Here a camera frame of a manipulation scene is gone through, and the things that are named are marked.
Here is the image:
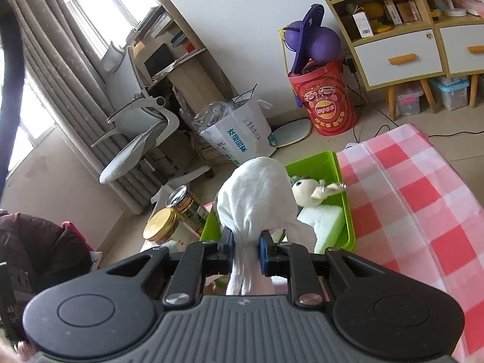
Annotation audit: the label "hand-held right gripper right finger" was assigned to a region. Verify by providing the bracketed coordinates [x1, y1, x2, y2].
[259, 231, 382, 308]

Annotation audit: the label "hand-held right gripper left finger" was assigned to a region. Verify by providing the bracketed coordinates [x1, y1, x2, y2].
[104, 229, 237, 309]

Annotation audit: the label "white cloth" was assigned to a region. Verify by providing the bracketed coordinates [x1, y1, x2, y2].
[216, 157, 318, 296]

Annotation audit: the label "white sponge block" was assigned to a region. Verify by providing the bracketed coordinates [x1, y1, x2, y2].
[297, 206, 346, 254]

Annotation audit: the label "pale green plush toy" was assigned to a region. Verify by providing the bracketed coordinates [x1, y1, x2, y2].
[290, 176, 346, 208]

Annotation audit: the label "green plastic bin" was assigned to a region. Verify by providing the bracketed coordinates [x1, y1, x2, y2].
[200, 151, 356, 296]

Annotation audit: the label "green yellow tin can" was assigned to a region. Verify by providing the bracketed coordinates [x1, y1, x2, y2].
[165, 185, 209, 235]

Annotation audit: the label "tin can with gold lid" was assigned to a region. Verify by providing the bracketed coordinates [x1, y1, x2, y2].
[144, 208, 201, 246]

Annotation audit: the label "white shopping bag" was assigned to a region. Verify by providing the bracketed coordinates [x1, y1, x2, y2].
[191, 85, 278, 167]

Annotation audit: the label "pale round floor pad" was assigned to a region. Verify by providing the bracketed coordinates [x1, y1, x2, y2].
[270, 118, 312, 148]

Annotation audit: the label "clear plastic bag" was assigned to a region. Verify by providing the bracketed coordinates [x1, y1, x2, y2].
[192, 101, 231, 133]

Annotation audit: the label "white mesh office chair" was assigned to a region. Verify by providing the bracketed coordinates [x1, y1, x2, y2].
[91, 41, 212, 212]

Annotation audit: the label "red white checkered tablecloth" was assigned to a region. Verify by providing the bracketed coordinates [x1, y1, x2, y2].
[336, 124, 484, 363]

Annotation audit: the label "red snack bucket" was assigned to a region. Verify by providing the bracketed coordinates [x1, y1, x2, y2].
[287, 60, 360, 137]

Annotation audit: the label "wooden desk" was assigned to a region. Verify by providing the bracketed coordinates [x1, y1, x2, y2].
[126, 0, 243, 99]

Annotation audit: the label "dark cloth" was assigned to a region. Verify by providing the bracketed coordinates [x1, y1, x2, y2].
[0, 212, 93, 333]

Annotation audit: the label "black monitor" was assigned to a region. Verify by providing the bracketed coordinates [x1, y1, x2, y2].
[146, 42, 176, 78]

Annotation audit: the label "clear storage box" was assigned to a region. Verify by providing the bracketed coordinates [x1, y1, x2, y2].
[395, 82, 425, 117]

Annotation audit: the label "purple bouncing ball toy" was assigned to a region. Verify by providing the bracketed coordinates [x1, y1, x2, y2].
[280, 4, 341, 76]

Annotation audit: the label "grey curtain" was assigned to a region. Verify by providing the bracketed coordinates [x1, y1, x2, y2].
[8, 0, 159, 216]

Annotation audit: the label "tall wooden shelf cabinet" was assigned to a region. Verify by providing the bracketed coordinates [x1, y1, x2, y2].
[306, 0, 447, 122]

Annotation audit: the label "blue lid storage box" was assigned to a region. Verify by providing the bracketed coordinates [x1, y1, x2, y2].
[429, 76, 470, 111]

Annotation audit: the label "small white box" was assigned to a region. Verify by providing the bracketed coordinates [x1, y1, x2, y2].
[352, 11, 374, 39]

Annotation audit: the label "yellow toy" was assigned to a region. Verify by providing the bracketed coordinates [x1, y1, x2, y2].
[361, 2, 392, 33]

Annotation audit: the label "brown boxes on shelf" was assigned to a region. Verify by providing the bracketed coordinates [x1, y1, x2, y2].
[384, 0, 422, 25]

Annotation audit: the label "low wooden drawer cabinet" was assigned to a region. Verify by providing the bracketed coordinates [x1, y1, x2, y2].
[431, 11, 484, 108]

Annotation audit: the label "black floor cable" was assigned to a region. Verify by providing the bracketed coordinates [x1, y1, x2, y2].
[353, 123, 484, 144]

